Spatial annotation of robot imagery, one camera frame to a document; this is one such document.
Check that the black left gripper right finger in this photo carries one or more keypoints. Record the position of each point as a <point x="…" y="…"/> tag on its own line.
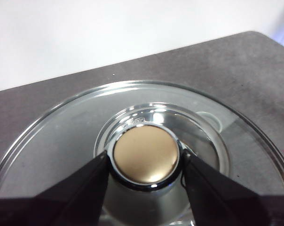
<point x="226" y="207"/>

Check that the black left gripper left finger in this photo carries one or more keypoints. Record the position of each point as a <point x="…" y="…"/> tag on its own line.
<point x="62" y="207"/>

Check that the glass lid with green knob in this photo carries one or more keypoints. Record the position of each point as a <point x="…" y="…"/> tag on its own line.
<point x="146" y="155"/>

